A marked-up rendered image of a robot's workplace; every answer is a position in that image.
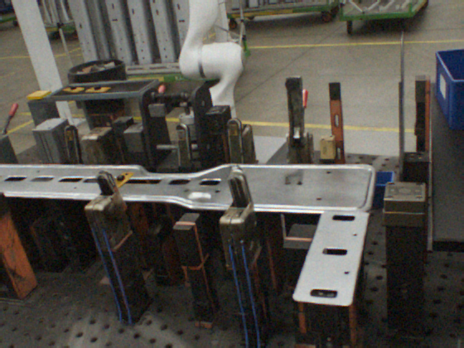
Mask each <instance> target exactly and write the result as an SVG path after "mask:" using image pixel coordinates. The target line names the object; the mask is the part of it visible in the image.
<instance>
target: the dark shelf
mask: <svg viewBox="0 0 464 348"><path fill-rule="evenodd" d="M432 180H433V188H432ZM431 211H432V244H433V251H438V252H454V253H464V130H451V128H450V126H449V124H448V122H447V119H446V117H445V115H444V113H443V111H442V108H441V106H440V104H439V103H438V101H437V98H436V95H435V83H431Z"/></svg>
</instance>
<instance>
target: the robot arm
mask: <svg viewBox="0 0 464 348"><path fill-rule="evenodd" d="M189 4H190V26H189V31H188V34H187V38H186V40H185V43H184V46H183V48H182V51H181V55H180V60H179V67H180V70H181V73H182V74H183V75H184V76H185V77H186V78H187V79H191V80H203V79H213V78H219V79H220V82H219V83H218V84H217V85H215V86H213V87H211V88H210V93H211V98H212V103H213V106H214V105H229V106H230V108H231V116H232V118H236V112H235V106H234V86H235V83H236V81H237V80H238V78H239V77H240V76H241V74H242V72H243V70H244V67H245V63H246V57H245V53H244V50H243V49H242V47H241V46H240V45H238V44H236V43H233V42H222V43H214V44H206V45H203V44H202V38H203V36H204V35H205V34H206V33H207V32H208V31H209V30H210V29H211V28H212V27H213V26H214V24H215V22H216V19H217V17H218V0H189Z"/></svg>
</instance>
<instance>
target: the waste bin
mask: <svg viewBox="0 0 464 348"><path fill-rule="evenodd" d="M67 77H68V82H69V85H73V84H87V83H99V82H113V81H126V80H128V74H127V72H126V65H125V62H124V61H123V60H119V59H99V60H91V61H87V62H85V63H81V64H79V65H75V66H73V67H71V68H69V69H68V70H67ZM123 100H124V103H125V107H124V110H125V113H126V117H133V111H132V107H131V104H130V101H129V98H123ZM75 102H76V106H77V109H83V110H84V113H85V118H86V121H87V124H88V125H89V131H91V130H93V129H94V128H93V123H92V122H91V119H90V117H91V116H89V114H88V111H87V108H86V105H85V101H84V100H76V101H75Z"/></svg>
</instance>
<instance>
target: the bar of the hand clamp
mask: <svg viewBox="0 0 464 348"><path fill-rule="evenodd" d="M285 87H286V88H287V98H288V122H289V133H290V144H291V145H293V144H294V143H295V138H293V134H294V129H295V128H300V133H301V145H304V144H305V143H304V133H305V121H304V107H303V92H302V77H301V76H289V77H287V78H286V82H285Z"/></svg>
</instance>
